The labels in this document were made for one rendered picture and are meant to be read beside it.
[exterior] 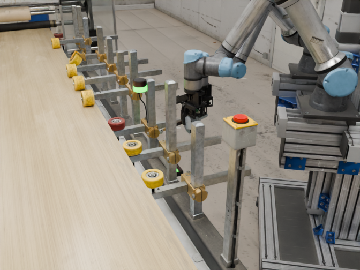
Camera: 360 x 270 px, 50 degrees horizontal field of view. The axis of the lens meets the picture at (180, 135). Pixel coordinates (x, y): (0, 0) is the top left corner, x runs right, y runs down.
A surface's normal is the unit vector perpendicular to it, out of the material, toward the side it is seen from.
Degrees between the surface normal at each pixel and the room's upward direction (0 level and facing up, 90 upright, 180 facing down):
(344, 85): 96
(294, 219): 0
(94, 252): 0
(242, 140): 90
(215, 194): 0
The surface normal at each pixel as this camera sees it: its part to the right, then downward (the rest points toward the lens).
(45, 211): 0.00, -0.89
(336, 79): -0.16, 0.54
